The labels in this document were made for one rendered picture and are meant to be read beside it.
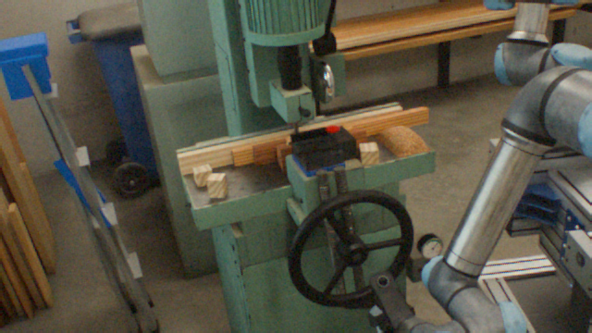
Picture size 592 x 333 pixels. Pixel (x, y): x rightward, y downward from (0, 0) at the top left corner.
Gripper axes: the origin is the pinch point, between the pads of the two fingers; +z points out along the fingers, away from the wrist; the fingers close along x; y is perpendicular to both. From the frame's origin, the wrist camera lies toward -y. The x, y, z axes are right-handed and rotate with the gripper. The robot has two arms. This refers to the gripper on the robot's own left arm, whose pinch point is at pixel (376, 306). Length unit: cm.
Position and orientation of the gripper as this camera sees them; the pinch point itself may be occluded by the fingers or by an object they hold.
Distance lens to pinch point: 130.9
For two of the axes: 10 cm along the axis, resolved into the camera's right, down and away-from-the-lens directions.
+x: 9.4, -2.8, 1.8
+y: 2.9, 9.6, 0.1
